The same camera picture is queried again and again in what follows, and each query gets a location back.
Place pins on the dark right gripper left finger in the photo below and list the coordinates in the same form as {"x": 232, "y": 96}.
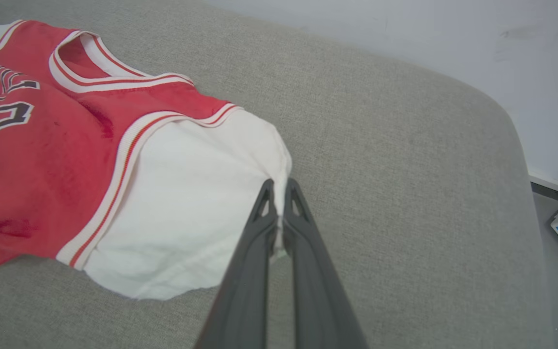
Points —
{"x": 245, "y": 291}

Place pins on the red and white basketball jersey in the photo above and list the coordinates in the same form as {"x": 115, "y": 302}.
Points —
{"x": 66, "y": 160}

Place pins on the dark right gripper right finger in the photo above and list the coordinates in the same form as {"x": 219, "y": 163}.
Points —
{"x": 317, "y": 300}

